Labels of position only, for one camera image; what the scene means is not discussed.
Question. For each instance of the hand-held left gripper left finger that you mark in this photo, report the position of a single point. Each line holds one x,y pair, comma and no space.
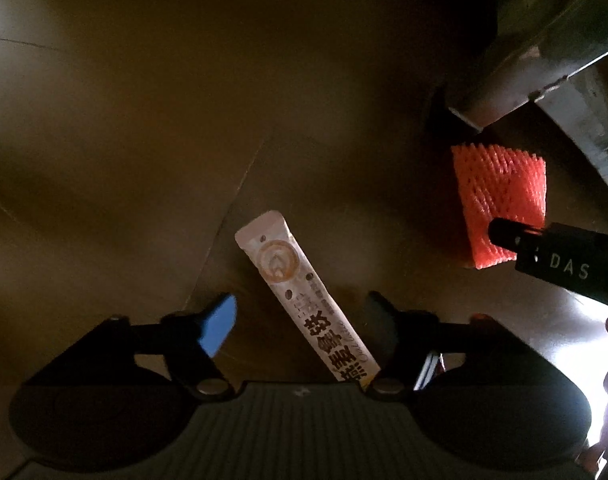
218,321

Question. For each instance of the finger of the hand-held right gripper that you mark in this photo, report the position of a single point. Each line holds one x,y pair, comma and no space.
509,236

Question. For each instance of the grey metal furniture bar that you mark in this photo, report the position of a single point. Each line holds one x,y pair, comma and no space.
591,120

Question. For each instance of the white stick packet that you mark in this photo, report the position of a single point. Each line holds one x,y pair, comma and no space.
304,305

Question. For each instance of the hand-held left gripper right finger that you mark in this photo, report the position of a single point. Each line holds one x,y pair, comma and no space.
380,325

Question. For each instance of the orange foam fruit net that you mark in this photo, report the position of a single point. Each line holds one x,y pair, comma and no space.
499,195

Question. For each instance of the metal furniture leg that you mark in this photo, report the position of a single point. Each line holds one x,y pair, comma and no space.
534,55

